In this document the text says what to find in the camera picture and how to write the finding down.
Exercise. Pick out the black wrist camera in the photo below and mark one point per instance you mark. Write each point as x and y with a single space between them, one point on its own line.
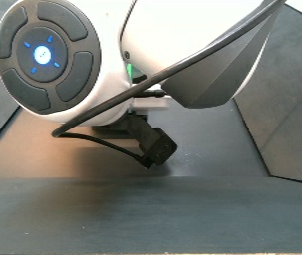
155 144

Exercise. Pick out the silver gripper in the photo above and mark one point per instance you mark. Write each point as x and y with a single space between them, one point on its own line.
142 106

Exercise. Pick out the black L-shaped fixture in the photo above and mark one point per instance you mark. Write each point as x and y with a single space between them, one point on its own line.
122 129

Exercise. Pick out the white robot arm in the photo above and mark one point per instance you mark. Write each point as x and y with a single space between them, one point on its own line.
69 52

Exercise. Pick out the green arch object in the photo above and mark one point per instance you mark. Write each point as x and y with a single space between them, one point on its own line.
130 71

